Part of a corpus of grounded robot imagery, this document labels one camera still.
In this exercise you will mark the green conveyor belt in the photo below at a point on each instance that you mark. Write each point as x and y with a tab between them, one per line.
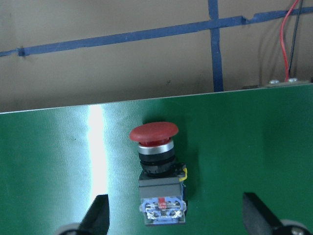
54	162

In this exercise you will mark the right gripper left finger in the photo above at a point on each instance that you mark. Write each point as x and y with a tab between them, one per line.
97	218

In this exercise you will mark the red push button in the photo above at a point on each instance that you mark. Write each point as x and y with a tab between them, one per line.
161	182

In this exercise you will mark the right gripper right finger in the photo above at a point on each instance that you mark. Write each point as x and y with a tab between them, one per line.
258	219

